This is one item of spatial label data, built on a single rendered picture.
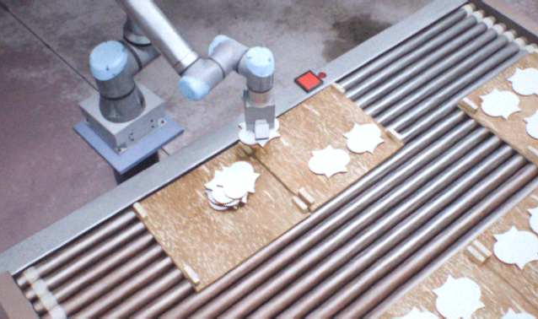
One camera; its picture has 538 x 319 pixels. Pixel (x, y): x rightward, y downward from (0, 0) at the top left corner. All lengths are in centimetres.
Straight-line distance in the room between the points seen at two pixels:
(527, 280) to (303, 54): 219
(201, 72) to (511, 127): 110
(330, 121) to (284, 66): 155
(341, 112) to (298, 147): 21
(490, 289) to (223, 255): 75
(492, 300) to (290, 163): 71
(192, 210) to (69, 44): 217
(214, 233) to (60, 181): 152
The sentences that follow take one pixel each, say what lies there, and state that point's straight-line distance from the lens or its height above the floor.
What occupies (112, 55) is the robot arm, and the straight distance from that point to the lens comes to 208.
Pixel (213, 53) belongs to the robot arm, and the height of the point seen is 136.
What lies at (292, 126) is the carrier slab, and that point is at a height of 94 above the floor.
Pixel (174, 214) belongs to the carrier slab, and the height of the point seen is 94.
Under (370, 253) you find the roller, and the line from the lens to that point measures 196.
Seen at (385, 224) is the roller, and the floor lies 92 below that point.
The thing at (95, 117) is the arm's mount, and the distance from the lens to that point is 223.
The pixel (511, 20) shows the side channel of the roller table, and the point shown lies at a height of 95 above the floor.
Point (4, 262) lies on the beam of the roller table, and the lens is 205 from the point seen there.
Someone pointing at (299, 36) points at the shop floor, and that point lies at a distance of 393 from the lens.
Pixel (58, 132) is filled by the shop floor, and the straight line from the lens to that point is 354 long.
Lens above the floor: 260
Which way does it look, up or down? 52 degrees down
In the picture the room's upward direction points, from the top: 2 degrees clockwise
